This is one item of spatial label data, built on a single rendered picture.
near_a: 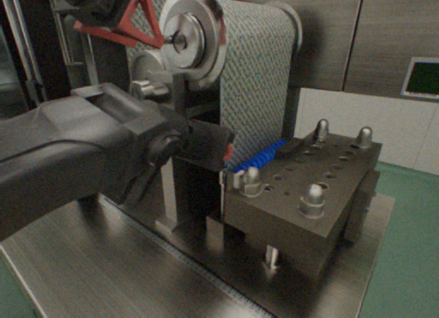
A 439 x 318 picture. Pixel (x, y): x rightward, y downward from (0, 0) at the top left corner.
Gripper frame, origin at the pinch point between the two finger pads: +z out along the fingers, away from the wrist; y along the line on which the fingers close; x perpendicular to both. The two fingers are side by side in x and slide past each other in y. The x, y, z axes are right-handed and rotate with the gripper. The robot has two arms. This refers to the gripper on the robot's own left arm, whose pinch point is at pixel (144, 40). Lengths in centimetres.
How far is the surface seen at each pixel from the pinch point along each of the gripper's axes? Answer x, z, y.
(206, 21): 5.8, 3.3, 6.3
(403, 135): 104, 267, 30
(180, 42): 2.8, 3.8, 2.4
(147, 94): -6.3, 3.8, 0.8
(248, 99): 1.8, 17.4, 8.8
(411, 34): 25.6, 30.1, 28.1
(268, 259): -22.5, 25.4, 20.4
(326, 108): 115, 258, -46
